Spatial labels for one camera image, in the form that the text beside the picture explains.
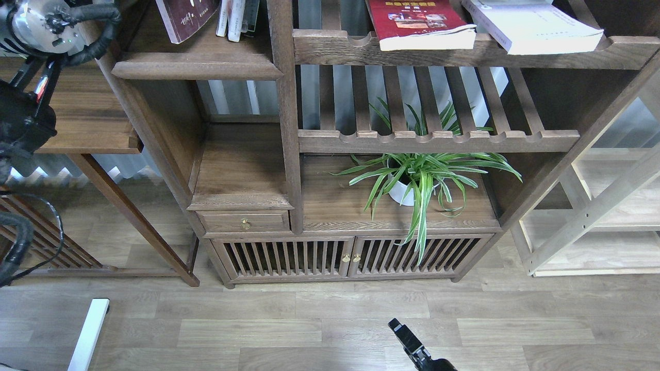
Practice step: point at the transparent upright folder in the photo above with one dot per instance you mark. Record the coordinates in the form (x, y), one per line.
(250, 16)

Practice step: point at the green spider plant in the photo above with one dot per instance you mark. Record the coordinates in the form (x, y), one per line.
(422, 174)

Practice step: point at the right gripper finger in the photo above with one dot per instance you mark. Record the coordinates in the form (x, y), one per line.
(411, 344)

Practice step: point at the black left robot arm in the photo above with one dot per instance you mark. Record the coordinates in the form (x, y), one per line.
(49, 35)

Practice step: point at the light wooden shelf unit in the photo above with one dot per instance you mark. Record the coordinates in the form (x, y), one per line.
(611, 227)

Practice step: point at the dark wooden bookshelf cabinet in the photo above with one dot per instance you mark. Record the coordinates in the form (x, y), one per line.
(264, 123)

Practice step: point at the dark red book white characters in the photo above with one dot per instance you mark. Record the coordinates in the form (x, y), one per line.
(184, 18)

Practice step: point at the small wooden drawer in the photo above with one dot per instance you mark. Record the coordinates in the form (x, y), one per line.
(244, 221)

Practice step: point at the white bar on floor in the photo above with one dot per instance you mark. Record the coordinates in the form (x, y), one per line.
(91, 329)

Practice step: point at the right slatted cabinet door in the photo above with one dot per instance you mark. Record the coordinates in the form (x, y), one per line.
(387, 257)

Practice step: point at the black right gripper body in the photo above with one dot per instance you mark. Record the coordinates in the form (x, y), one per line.
(423, 361)

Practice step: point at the slatted cabinet door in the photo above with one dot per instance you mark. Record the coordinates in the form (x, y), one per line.
(285, 259)
(387, 257)

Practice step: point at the dark wooden side table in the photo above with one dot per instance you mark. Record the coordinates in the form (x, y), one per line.
(90, 120)

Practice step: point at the red book on top shelf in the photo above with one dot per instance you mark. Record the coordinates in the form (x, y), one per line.
(419, 25)

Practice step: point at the wooden slatted rack left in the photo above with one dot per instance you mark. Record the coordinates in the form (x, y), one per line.
(38, 244)

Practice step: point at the white plant pot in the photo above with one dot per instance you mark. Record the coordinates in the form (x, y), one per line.
(398, 192)

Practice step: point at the left slatted cabinet door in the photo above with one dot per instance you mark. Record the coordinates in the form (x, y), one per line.
(285, 259)

